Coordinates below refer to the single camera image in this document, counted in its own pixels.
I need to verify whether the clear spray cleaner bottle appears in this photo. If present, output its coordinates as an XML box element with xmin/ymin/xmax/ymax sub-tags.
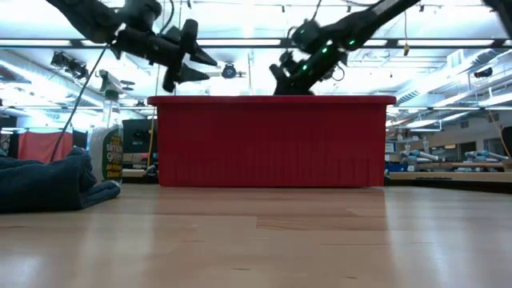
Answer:
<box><xmin>88</xmin><ymin>69</ymin><xmax>126</xmax><ymax>186</ymax></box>

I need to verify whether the black ceiling light cluster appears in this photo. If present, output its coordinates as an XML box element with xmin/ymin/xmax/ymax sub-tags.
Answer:
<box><xmin>50</xmin><ymin>50</ymin><xmax>90</xmax><ymax>81</ymax></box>

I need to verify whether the black round ceiling fixture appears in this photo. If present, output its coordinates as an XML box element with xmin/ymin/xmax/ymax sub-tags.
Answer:
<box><xmin>221</xmin><ymin>62</ymin><xmax>243</xmax><ymax>80</ymax></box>

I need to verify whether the red partition cloth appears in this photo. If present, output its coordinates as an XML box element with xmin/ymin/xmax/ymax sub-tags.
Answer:
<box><xmin>17</xmin><ymin>130</ymin><xmax>74</xmax><ymax>164</ymax></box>

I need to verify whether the black monitor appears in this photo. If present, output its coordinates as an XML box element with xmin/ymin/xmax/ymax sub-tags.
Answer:
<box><xmin>121</xmin><ymin>118</ymin><xmax>158</xmax><ymax>155</ymax></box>

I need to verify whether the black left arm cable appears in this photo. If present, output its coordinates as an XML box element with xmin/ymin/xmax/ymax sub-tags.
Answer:
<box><xmin>49</xmin><ymin>42</ymin><xmax>110</xmax><ymax>164</ymax></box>

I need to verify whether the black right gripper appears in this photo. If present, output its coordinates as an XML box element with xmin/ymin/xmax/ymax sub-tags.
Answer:
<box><xmin>269</xmin><ymin>62</ymin><xmax>318</xmax><ymax>97</ymax></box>

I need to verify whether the red plastic laundry basket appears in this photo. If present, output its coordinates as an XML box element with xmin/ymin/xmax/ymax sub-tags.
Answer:
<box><xmin>146</xmin><ymin>94</ymin><xmax>398</xmax><ymax>188</ymax></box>

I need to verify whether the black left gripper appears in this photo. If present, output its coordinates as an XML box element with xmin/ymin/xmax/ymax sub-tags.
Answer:
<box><xmin>110</xmin><ymin>18</ymin><xmax>219</xmax><ymax>94</ymax></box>

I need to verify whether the yellow cable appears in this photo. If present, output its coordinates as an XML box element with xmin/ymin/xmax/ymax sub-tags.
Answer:
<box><xmin>146</xmin><ymin>0</ymin><xmax>166</xmax><ymax>169</ymax></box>

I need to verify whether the yellow hanging cord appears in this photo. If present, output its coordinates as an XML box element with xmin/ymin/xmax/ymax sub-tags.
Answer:
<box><xmin>402</xmin><ymin>10</ymin><xmax>410</xmax><ymax>57</ymax></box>

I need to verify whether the beige table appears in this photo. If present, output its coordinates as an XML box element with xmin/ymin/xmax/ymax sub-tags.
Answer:
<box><xmin>121</xmin><ymin>168</ymin><xmax>159</xmax><ymax>179</ymax></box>

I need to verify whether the dark navy garment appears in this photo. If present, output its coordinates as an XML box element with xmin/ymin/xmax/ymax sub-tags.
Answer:
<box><xmin>0</xmin><ymin>146</ymin><xmax>122</xmax><ymax>214</ymax></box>

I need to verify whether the background wooden table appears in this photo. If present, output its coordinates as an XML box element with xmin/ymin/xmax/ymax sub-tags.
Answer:
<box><xmin>386</xmin><ymin>170</ymin><xmax>512</xmax><ymax>183</ymax></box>

